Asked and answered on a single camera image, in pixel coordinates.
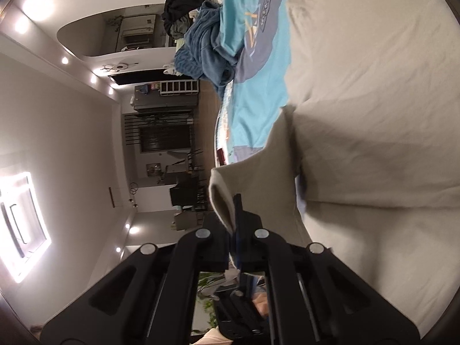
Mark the dark cabinet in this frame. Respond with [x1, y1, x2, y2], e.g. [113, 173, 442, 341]
[132, 83, 198, 114]

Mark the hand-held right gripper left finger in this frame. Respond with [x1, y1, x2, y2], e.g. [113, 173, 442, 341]
[41, 215, 231, 345]

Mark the wall air conditioner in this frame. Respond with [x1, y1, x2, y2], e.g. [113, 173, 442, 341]
[120, 14, 158, 39]

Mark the beige garment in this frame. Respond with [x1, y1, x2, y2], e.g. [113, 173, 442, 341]
[208, 0, 460, 336]

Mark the black chair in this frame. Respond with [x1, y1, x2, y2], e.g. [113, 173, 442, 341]
[169, 179, 209, 212]

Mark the blue printed bed sheet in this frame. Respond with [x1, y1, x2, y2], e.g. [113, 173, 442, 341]
[210, 0, 306, 168]

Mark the black garment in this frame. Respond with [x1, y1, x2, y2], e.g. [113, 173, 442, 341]
[162, 0, 217, 39]

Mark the white cubby shelf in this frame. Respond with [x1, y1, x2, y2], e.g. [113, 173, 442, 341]
[160, 79, 200, 97]

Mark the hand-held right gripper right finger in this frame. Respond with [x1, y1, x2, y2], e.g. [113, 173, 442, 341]
[232, 194, 421, 345]

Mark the dark door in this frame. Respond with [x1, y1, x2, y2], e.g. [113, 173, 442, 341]
[138, 124, 192, 154]

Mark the square ceiling light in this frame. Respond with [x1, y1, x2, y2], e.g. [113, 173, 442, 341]
[0, 172, 53, 285]

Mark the green houseplant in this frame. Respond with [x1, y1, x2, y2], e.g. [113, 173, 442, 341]
[197, 272, 225, 328]

